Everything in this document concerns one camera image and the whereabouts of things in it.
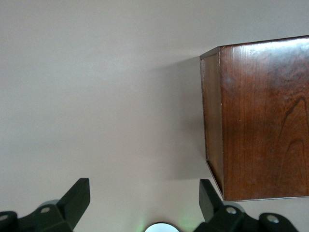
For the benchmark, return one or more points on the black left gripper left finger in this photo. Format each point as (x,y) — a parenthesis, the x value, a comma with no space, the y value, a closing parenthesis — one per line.
(74,200)

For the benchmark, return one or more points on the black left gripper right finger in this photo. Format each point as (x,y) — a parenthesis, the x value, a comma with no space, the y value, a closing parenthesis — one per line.
(210,200)

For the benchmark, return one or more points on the dark red wooden cabinet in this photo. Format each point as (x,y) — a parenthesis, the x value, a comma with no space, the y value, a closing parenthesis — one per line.
(265,120)

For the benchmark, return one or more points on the brown table cover mat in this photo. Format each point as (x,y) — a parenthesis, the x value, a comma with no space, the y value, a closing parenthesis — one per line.
(96,96)

